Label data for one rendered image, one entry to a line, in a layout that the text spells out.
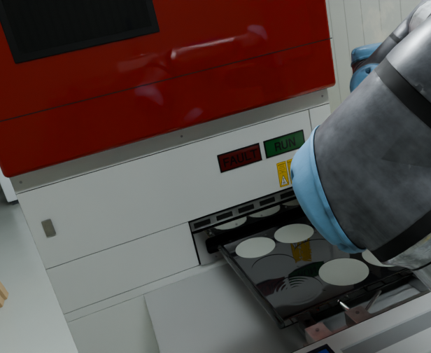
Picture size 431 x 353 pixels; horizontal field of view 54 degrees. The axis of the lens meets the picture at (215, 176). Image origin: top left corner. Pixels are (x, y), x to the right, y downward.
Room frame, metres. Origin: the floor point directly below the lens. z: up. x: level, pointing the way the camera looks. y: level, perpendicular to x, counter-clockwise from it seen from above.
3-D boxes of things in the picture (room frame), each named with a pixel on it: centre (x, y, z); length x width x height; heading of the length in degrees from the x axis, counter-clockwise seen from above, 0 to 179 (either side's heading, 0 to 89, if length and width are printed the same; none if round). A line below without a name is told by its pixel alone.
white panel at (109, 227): (1.03, 0.05, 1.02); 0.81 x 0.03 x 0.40; 104
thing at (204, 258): (1.06, -0.12, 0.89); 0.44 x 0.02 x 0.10; 104
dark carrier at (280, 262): (0.86, -0.19, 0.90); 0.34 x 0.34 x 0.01; 14
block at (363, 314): (0.58, -0.19, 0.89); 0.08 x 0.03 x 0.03; 14
